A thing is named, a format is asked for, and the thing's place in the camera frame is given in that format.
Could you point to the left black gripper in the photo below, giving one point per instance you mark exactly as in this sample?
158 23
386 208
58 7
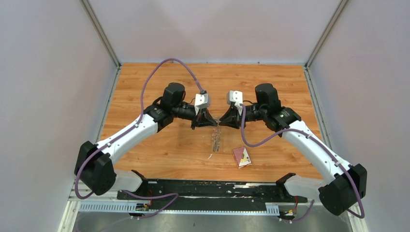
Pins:
202 120

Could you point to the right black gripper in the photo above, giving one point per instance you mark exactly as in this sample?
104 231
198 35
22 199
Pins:
233 113

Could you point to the metal disc with keyrings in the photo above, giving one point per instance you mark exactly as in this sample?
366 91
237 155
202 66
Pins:
216 135

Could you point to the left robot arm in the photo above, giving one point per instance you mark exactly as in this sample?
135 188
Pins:
95 162

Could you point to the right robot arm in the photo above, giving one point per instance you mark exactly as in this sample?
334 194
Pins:
343 185

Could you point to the playing card box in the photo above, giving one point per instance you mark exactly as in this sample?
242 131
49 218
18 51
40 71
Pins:
241 157

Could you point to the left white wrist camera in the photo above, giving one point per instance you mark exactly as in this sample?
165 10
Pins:
202 101

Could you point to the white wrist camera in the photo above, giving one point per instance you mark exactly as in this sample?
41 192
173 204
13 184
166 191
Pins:
202 101
235 97

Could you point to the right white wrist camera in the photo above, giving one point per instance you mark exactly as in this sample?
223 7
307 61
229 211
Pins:
235 97

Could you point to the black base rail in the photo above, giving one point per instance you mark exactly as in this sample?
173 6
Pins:
216 195

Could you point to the white slotted cable duct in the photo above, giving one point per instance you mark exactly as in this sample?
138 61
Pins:
134 208

